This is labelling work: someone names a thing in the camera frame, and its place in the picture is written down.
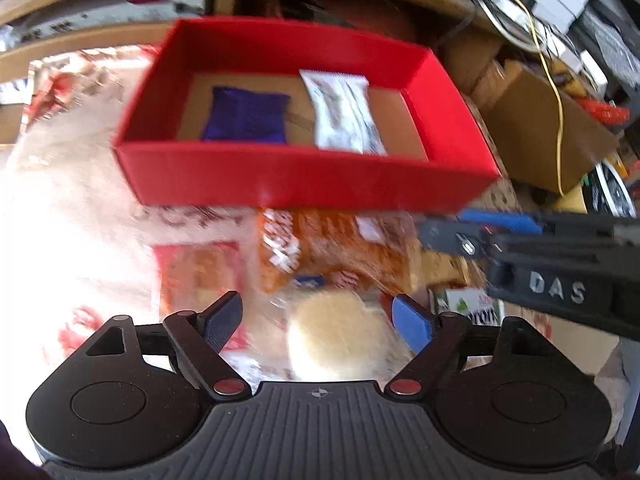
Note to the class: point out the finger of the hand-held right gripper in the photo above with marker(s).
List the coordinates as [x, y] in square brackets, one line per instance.
[500, 221]
[450, 237]

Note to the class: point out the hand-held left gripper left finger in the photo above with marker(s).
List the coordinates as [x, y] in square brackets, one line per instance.
[220, 317]

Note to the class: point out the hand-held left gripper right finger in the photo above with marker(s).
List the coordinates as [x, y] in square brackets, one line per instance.
[412, 322]

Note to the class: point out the pink cake packet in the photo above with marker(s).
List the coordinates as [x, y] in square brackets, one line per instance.
[195, 275]

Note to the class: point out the round cake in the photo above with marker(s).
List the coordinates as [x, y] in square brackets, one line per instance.
[335, 335]

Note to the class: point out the red orange snack packet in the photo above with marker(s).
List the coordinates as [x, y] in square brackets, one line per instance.
[340, 247]

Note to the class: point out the red cardboard box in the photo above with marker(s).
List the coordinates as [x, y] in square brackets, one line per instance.
[310, 180]

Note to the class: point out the green white snack packet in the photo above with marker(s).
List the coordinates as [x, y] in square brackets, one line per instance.
[467, 307]

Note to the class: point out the yellow round bucket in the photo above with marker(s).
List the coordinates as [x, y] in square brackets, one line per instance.
[612, 185]

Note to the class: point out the brown cardboard box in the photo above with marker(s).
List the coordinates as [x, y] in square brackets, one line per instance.
[535, 130]

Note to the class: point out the orange mesh bag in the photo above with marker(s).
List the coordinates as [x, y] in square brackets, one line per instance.
[602, 110]

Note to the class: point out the dark blue snack packet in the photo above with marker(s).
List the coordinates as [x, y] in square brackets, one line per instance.
[245, 115]

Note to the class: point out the black mesh chair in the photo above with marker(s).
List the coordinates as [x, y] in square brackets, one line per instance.
[612, 45]

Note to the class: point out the wooden tv stand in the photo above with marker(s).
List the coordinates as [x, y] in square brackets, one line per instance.
[100, 35]

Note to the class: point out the white printed box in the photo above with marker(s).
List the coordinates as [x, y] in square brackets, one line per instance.
[100, 15]

